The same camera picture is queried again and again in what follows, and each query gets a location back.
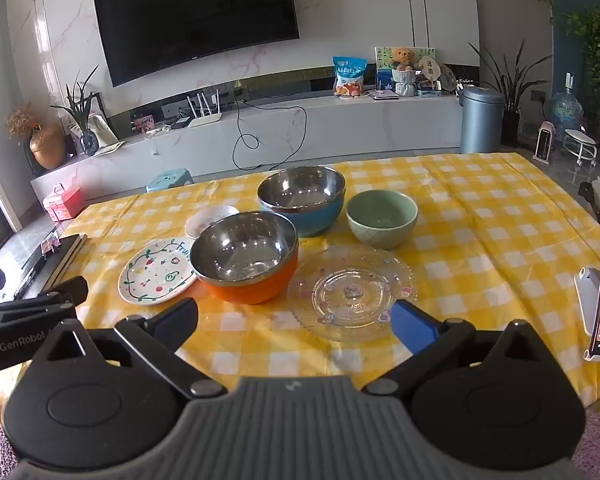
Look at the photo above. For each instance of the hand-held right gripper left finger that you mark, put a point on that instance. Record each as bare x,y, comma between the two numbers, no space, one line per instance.
177,315

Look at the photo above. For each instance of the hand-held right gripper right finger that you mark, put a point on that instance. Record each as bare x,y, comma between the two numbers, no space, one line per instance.
412,325

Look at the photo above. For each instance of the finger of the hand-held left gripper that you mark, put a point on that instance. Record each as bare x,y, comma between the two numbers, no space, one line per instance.
65,291

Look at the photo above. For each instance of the white fruit print plate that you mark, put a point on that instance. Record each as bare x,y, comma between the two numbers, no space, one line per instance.
150,275

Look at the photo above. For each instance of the orange steel bowl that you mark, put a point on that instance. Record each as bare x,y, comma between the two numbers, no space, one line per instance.
250,287

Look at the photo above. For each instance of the clear glass plate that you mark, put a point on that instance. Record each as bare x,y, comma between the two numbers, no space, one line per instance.
330,305

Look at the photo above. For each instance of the green ceramic bowl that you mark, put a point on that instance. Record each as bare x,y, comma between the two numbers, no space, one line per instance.
380,235

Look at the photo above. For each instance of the small white dish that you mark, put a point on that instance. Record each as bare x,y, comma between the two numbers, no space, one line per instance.
205,220

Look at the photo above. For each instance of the blue steel bowl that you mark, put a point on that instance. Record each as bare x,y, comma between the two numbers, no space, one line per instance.
315,220

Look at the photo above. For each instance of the pink storage box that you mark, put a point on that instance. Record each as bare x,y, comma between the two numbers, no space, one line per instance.
64,204

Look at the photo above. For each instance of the yellow checked tablecloth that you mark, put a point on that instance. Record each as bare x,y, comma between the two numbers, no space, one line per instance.
480,240

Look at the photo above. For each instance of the light blue plastic stool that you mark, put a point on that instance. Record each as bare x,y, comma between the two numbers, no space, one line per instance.
170,179

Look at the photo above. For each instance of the gold vase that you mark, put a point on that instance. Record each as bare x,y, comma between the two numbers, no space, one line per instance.
47,147

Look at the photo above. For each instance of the paper sheet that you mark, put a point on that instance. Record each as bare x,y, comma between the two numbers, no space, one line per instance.
107,149

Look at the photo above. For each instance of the blue glass vase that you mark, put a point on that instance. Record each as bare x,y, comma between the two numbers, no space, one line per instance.
89,142

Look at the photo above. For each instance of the dried flower bunch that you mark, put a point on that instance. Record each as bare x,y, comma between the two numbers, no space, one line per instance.
20,121

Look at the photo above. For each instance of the pink card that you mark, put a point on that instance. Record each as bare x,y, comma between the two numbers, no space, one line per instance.
143,124

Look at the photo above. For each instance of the green leafy plant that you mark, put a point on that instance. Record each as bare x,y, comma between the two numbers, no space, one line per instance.
80,105

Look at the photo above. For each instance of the white router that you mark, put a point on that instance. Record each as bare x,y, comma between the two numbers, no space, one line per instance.
205,119

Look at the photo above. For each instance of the grey blue trash can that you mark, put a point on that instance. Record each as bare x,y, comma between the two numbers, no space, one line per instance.
480,125

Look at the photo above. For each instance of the potted long leaf plant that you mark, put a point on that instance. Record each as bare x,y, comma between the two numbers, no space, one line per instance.
510,125

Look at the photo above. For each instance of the purple shaggy rug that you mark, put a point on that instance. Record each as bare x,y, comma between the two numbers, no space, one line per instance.
597,450

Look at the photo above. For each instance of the pink space heater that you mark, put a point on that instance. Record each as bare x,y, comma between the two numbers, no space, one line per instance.
546,142

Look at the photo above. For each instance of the white round stool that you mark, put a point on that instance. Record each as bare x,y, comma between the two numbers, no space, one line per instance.
579,141

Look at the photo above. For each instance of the blue snack bag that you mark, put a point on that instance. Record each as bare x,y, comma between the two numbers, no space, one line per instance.
349,77

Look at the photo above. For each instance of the teddy bear toy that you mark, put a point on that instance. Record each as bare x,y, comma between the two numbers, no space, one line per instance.
404,67

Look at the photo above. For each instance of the round hand fan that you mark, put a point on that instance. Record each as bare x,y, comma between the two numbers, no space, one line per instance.
429,67

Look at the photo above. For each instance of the green picture board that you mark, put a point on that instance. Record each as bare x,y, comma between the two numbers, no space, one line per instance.
382,62

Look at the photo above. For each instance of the blue water bottle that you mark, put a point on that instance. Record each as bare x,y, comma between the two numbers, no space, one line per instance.
567,110

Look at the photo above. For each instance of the hanging ivy plant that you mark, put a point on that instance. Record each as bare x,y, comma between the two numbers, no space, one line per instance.
597,45

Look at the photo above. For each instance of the black wall television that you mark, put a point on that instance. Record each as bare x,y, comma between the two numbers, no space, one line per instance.
195,10

